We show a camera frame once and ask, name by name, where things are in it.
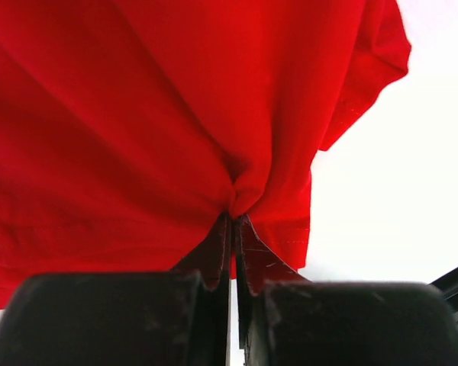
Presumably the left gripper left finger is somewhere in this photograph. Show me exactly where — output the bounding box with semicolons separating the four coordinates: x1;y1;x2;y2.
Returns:
0;215;232;365

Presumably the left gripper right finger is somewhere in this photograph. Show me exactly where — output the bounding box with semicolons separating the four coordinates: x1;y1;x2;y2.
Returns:
234;217;458;365

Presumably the red t shirt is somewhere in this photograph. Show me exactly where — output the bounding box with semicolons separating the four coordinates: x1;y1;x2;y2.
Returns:
0;1;411;309

